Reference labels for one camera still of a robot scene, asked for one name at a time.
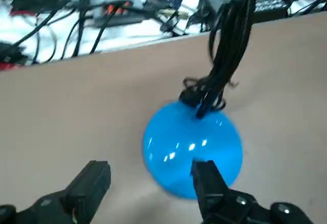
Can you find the black labelled power adapter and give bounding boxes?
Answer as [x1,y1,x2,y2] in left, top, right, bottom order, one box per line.
[198,0,290,20]

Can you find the black cable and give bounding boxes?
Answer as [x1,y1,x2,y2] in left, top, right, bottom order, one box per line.
[73,0,95,57]
[89,21,110,55]

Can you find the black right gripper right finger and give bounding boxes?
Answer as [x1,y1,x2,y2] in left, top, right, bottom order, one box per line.
[191,160,315,224]

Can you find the blue desk lamp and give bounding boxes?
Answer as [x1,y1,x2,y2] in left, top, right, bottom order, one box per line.
[142,100,243,200]

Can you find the bundled black lamp cord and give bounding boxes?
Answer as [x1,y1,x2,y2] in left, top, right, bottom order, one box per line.
[180,0,259,119]

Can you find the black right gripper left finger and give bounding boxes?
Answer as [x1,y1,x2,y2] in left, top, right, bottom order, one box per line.
[0,160,112,224]

